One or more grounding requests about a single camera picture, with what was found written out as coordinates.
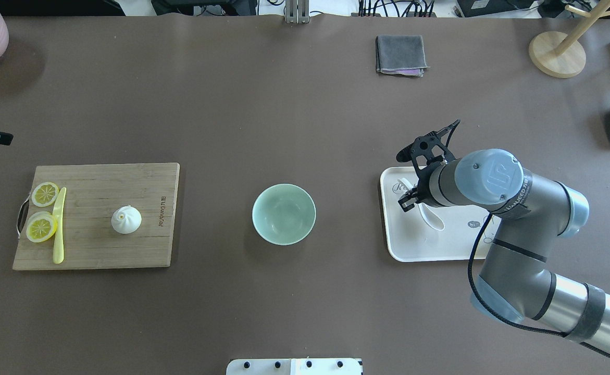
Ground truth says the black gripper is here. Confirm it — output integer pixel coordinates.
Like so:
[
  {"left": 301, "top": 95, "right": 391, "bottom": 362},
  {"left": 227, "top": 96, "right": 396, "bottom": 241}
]
[{"left": 396, "top": 134, "right": 455, "bottom": 211}]

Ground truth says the white ceramic spoon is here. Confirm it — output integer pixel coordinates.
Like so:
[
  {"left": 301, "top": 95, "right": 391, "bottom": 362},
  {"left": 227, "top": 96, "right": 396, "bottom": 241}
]
[{"left": 398, "top": 178, "right": 445, "bottom": 232}]

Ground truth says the white steamed bun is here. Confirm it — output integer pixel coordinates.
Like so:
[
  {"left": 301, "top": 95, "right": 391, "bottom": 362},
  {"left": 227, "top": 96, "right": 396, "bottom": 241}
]
[{"left": 111, "top": 206, "right": 142, "bottom": 234}]

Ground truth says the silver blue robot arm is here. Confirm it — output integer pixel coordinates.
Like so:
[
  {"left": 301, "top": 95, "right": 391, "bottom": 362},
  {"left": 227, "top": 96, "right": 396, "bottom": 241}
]
[{"left": 396, "top": 131, "right": 610, "bottom": 358}]

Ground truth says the light green ceramic bowl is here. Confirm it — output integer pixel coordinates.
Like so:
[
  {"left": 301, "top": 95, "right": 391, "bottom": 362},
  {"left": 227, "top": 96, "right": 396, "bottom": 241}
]
[{"left": 252, "top": 183, "right": 317, "bottom": 245}]

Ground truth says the cream rabbit serving tray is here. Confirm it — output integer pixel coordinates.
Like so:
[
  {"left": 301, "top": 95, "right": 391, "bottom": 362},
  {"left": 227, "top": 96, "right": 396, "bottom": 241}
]
[{"left": 379, "top": 167, "right": 488, "bottom": 262}]

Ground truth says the grey folded cloth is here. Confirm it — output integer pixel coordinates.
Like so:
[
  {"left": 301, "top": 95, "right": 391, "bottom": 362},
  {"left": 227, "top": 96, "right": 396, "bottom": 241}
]
[{"left": 376, "top": 35, "right": 429, "bottom": 78}]

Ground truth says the wooden mug tree stand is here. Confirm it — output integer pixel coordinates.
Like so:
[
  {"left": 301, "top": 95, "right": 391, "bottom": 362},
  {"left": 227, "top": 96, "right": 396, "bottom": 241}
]
[{"left": 528, "top": 1, "right": 610, "bottom": 79}]

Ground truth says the wooden cutting board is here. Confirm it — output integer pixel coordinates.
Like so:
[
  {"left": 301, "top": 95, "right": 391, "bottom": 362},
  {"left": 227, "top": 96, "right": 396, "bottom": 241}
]
[{"left": 13, "top": 163, "right": 180, "bottom": 271}]

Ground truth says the yellow plastic knife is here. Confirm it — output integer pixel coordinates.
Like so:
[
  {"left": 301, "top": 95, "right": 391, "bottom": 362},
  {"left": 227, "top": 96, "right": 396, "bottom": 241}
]
[{"left": 52, "top": 187, "right": 67, "bottom": 264}]

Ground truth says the upper lemon slice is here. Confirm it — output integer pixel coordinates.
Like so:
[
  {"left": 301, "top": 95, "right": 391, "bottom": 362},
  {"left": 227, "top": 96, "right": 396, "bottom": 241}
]
[{"left": 31, "top": 181, "right": 60, "bottom": 207}]

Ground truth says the lemon slice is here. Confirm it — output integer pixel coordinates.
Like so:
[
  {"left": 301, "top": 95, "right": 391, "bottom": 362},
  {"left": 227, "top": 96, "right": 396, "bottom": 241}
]
[
  {"left": 24, "top": 211, "right": 58, "bottom": 243},
  {"left": 31, "top": 181, "right": 60, "bottom": 207}
]

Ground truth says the lower lemon slice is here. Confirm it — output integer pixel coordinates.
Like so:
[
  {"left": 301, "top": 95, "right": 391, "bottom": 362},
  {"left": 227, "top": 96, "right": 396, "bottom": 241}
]
[{"left": 24, "top": 211, "right": 58, "bottom": 243}]

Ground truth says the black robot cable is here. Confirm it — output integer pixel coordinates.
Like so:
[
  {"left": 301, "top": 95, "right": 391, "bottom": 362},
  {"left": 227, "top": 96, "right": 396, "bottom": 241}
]
[{"left": 467, "top": 212, "right": 610, "bottom": 367}]

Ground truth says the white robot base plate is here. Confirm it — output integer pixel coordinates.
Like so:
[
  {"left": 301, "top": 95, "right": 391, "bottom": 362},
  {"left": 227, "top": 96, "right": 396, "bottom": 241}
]
[{"left": 226, "top": 357, "right": 364, "bottom": 374}]

